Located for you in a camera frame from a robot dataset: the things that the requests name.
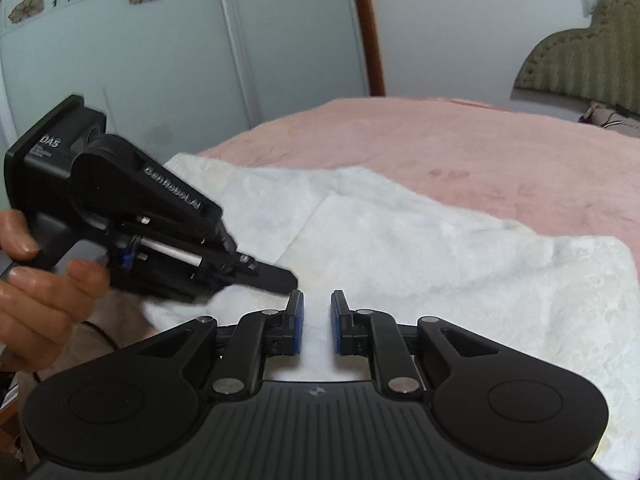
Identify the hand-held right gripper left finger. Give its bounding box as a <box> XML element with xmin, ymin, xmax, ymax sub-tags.
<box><xmin>134</xmin><ymin>290</ymin><xmax>305</xmax><ymax>397</ymax></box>

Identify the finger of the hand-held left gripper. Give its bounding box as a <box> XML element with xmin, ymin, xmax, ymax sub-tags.
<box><xmin>229</xmin><ymin>254</ymin><xmax>300</xmax><ymax>295</ymax></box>

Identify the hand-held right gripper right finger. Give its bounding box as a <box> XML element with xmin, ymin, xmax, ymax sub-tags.
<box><xmin>330</xmin><ymin>290</ymin><xmax>507</xmax><ymax>397</ymax></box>

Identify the person's left hand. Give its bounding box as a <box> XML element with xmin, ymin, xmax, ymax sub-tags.
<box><xmin>0</xmin><ymin>209</ymin><xmax>111</xmax><ymax>362</ymax></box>

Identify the floral glass door wardrobe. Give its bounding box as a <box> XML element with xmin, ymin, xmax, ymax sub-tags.
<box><xmin>0</xmin><ymin>0</ymin><xmax>372</xmax><ymax>161</ymax></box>

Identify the pink bed sheet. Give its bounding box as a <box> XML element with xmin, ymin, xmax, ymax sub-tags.
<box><xmin>85</xmin><ymin>96</ymin><xmax>640</xmax><ymax>356</ymax></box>

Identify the olive padded headboard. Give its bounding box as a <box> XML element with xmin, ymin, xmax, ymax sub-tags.
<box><xmin>511</xmin><ymin>0</ymin><xmax>640</xmax><ymax>117</ymax></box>

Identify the black cable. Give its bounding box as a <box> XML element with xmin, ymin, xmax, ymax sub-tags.
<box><xmin>30</xmin><ymin>319</ymin><xmax>123</xmax><ymax>386</ymax></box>

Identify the brown wooden door frame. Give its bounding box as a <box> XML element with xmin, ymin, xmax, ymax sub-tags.
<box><xmin>347</xmin><ymin>0</ymin><xmax>387</xmax><ymax>97</ymax></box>

